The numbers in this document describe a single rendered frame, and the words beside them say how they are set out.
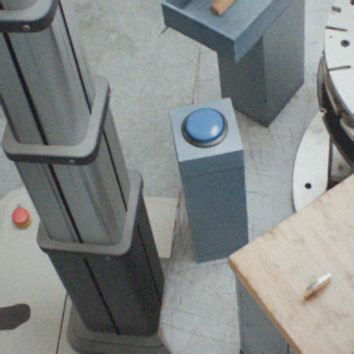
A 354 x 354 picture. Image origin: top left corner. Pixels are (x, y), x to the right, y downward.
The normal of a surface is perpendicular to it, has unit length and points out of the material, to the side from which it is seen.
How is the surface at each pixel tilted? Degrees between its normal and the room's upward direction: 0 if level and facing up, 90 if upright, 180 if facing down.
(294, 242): 0
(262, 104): 90
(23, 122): 90
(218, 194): 90
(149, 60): 0
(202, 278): 0
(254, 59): 90
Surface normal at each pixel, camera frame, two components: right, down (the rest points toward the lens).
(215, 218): 0.17, 0.84
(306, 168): -0.09, -0.51
